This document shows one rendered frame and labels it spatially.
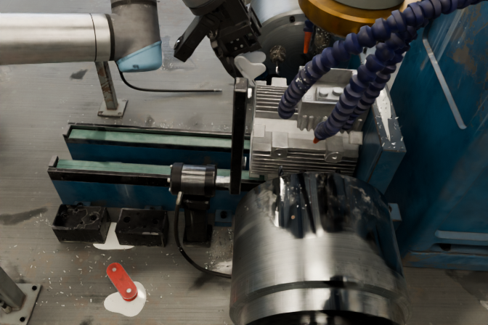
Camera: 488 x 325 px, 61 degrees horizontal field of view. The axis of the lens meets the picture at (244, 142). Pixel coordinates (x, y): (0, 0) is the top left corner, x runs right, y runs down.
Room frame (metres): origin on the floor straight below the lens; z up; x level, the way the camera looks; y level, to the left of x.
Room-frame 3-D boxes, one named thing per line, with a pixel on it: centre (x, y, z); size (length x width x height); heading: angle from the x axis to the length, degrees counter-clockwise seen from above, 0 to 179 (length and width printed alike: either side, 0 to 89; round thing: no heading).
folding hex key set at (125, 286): (0.33, 0.22, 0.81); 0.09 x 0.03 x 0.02; 44
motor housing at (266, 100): (0.59, -0.11, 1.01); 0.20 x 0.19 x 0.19; 91
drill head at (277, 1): (0.94, -0.11, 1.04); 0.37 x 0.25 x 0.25; 1
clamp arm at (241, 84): (0.45, 0.01, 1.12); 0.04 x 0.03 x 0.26; 91
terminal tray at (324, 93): (0.59, -0.15, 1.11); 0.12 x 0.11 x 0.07; 91
